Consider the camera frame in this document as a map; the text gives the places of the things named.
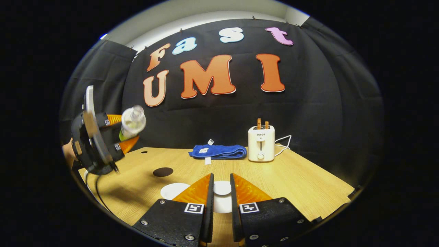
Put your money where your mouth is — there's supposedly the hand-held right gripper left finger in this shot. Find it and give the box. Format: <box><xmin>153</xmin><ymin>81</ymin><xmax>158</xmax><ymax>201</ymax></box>
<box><xmin>132</xmin><ymin>173</ymin><xmax>215</xmax><ymax>247</ymax></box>

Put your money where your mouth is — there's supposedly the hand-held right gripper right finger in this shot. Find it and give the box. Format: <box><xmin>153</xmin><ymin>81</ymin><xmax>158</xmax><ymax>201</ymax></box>
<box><xmin>230</xmin><ymin>173</ymin><xmax>314</xmax><ymax>247</ymax></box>

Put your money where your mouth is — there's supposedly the clear plastic water bottle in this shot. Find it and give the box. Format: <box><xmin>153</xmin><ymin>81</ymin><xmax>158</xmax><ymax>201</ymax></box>
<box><xmin>119</xmin><ymin>105</ymin><xmax>147</xmax><ymax>142</ymax></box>

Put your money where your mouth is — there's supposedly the white teacup lid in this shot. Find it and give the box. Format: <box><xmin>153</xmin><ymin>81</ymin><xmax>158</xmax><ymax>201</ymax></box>
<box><xmin>212</xmin><ymin>180</ymin><xmax>234</xmax><ymax>214</ymax></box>

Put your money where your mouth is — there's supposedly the white teacup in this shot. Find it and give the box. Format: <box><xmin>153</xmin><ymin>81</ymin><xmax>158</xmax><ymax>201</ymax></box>
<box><xmin>160</xmin><ymin>182</ymin><xmax>191</xmax><ymax>201</ymax></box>

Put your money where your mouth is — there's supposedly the dark round coaster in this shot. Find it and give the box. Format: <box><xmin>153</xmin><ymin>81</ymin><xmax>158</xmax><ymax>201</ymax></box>
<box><xmin>153</xmin><ymin>167</ymin><xmax>174</xmax><ymax>178</ymax></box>

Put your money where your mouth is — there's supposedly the blue folded towel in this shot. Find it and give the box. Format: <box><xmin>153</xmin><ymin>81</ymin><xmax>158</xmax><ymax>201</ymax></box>
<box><xmin>188</xmin><ymin>139</ymin><xmax>248</xmax><ymax>165</ymax></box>

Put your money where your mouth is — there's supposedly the white toaster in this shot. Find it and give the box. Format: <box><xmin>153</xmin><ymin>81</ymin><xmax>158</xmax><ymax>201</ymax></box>
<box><xmin>247</xmin><ymin>125</ymin><xmax>276</xmax><ymax>163</ymax></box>

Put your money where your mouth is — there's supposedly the black backdrop cloth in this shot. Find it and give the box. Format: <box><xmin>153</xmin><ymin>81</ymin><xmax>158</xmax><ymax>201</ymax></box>
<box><xmin>59</xmin><ymin>19</ymin><xmax>384</xmax><ymax>189</ymax></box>

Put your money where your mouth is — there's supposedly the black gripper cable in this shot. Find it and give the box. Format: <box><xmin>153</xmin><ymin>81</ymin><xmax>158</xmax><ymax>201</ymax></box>
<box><xmin>84</xmin><ymin>169</ymin><xmax>114</xmax><ymax>214</ymax></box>

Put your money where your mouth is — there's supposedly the white toaster cable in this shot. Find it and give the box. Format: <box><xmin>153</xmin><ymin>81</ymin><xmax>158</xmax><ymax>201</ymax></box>
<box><xmin>274</xmin><ymin>134</ymin><xmax>292</xmax><ymax>157</ymax></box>

